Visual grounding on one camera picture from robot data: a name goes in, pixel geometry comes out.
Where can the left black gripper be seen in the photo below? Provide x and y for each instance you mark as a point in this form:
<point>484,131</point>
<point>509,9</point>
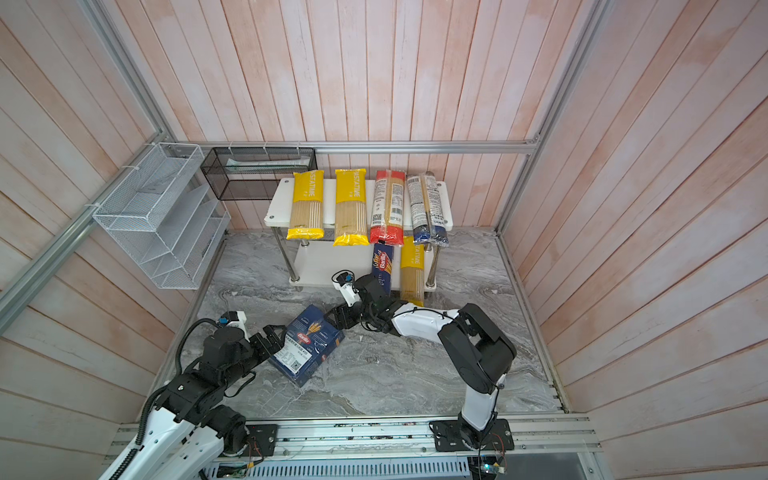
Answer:
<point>277,343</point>

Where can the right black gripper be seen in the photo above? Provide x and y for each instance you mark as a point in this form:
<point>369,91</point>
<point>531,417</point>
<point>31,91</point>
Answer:
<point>342,310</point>

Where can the dark blue pasta bag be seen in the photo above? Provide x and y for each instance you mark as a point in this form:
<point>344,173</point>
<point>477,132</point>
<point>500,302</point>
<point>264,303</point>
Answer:
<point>309,340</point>

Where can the blue Barilla spaghetti box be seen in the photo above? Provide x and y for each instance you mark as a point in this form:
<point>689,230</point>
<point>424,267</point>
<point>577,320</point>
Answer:
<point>382,265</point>

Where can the yellow Pastatime spaghetti pack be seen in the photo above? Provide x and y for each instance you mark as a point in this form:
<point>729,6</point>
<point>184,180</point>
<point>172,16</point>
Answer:
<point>306,220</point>
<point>412,262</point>

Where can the blue white-label spaghetti pack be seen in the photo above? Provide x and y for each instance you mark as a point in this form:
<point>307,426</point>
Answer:
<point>427,215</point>

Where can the red spaghetti pack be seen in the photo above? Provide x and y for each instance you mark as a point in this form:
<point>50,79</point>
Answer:
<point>388,208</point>

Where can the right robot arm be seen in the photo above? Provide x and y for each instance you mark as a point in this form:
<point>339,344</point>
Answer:
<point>478,349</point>

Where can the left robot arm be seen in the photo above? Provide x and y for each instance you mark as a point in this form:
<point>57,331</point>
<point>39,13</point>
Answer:
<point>180,420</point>

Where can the white two-tier shelf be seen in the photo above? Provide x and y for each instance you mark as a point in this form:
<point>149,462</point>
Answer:
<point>315,263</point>

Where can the black mesh basket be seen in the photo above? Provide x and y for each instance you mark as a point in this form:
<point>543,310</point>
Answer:
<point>253,173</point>

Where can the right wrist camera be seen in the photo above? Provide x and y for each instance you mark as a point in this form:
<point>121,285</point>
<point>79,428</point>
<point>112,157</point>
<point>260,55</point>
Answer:
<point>343,281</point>

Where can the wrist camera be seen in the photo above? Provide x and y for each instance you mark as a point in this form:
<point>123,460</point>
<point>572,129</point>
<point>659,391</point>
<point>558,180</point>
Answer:
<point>235,319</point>
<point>343,281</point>

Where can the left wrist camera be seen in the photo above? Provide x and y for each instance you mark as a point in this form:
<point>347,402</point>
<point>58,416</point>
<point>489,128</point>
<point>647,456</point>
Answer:
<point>235,319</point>

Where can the white wire mesh rack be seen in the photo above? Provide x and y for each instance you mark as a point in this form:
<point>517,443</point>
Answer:
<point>166,223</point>

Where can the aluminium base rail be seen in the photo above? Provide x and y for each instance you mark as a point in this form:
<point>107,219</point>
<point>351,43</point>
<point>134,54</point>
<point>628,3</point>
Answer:
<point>386,447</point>

